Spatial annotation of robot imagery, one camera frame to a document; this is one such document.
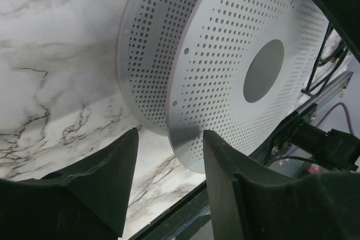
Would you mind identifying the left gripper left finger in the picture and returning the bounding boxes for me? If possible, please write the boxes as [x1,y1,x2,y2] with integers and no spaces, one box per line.
[1,128,138,239]

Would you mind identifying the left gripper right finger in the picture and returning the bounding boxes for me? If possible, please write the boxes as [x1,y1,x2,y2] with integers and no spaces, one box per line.
[203,130,359,239]

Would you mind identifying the white cable spool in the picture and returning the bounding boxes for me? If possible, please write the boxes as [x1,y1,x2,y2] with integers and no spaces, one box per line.
[117,0,329,174]

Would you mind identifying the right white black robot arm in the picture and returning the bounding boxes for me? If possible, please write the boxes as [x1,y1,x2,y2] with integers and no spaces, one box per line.
[264,0,359,171]

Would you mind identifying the aluminium extrusion rail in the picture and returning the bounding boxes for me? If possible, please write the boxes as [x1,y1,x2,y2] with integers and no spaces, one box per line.
[295,71,353,114]

